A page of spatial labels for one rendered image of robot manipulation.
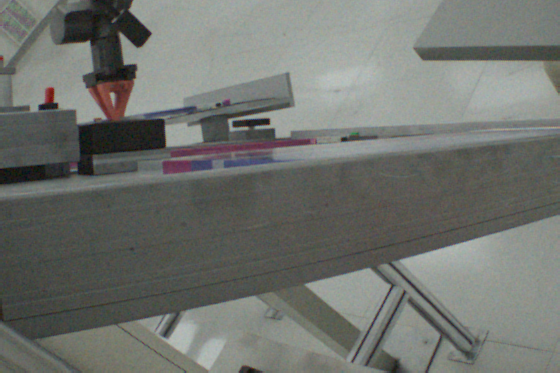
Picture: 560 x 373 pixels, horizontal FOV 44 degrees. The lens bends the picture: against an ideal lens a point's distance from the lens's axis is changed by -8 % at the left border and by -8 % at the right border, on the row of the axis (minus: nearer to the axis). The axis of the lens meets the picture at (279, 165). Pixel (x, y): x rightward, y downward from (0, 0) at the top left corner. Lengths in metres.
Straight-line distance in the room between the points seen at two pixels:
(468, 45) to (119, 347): 1.19
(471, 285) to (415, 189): 1.39
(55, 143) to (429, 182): 0.34
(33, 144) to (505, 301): 1.30
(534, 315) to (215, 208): 1.38
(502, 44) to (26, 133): 0.89
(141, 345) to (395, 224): 1.63
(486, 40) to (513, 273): 0.65
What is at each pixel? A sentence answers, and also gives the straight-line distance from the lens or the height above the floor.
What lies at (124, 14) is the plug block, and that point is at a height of 1.14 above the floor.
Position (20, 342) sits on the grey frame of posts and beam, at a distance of 0.27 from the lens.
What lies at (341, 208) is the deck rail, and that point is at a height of 1.09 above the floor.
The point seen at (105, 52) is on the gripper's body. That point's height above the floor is 1.02.
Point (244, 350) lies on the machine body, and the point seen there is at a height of 0.62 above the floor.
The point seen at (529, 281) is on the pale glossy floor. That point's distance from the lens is 1.73.
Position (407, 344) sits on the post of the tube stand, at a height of 0.01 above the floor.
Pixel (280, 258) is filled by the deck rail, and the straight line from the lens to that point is 0.37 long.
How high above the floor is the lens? 1.31
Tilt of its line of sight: 29 degrees down
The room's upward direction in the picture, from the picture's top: 46 degrees counter-clockwise
